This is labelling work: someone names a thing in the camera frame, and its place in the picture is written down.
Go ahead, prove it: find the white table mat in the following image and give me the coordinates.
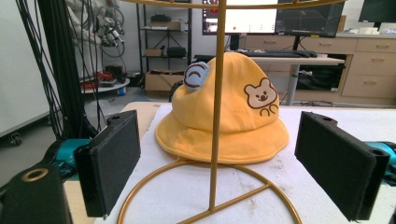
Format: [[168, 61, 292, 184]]
[[92, 104, 396, 224]]

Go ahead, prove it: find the wooden drawer cabinet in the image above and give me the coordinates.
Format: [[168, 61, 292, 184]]
[[246, 33, 396, 106]]

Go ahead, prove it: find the cardboard box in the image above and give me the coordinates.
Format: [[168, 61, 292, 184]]
[[144, 70, 185, 92]]

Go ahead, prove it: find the computer monitor with white screen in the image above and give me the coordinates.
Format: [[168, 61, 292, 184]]
[[201, 0, 279, 35]]

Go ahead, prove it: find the computer monitor with dark screen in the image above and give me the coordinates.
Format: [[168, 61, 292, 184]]
[[275, 1, 346, 39]]

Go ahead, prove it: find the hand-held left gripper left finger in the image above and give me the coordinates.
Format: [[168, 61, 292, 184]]
[[73, 109, 142, 218]]

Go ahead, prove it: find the black keyboard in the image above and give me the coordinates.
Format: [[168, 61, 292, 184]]
[[237, 49, 318, 59]]

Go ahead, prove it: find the black metal shelf rack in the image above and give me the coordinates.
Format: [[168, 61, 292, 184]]
[[135, 0, 193, 76]]

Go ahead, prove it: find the bundle of black cables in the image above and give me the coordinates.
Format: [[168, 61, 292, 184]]
[[15, 0, 104, 140]]

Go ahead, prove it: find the white desk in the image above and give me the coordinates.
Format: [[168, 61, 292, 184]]
[[194, 54, 346, 106]]

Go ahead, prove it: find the gold metal hat stand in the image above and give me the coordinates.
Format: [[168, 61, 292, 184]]
[[116, 0, 347, 224]]

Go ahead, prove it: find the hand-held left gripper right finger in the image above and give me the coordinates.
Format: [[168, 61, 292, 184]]
[[294, 110, 391, 222]]

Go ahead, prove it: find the yellow bucket hat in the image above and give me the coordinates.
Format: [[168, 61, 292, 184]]
[[154, 51, 290, 165]]

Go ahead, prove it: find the round white low table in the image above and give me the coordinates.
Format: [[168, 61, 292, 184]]
[[79, 77, 131, 95]]

